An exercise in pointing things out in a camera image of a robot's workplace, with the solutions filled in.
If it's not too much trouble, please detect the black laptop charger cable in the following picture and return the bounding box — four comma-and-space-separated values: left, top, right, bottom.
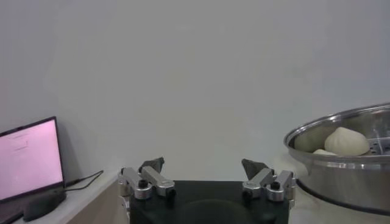
63, 169, 104, 193

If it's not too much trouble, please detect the black laptop with pale screen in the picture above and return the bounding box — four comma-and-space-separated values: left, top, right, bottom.
0, 116, 66, 224

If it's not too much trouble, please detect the white steamed baozi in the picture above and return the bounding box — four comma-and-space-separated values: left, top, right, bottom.
324, 126, 371, 157

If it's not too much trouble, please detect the black computer mouse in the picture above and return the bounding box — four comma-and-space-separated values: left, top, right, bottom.
23, 191, 68, 222

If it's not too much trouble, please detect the perforated steel steamer basket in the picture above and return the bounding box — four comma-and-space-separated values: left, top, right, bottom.
283, 102, 390, 215

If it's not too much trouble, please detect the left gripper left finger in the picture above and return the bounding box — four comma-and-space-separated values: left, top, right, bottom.
118, 156, 177, 201

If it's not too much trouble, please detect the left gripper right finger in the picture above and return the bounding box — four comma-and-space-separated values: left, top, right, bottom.
241, 158, 297, 203

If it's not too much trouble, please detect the white side table with mouse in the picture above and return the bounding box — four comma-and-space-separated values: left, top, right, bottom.
12, 170, 129, 224

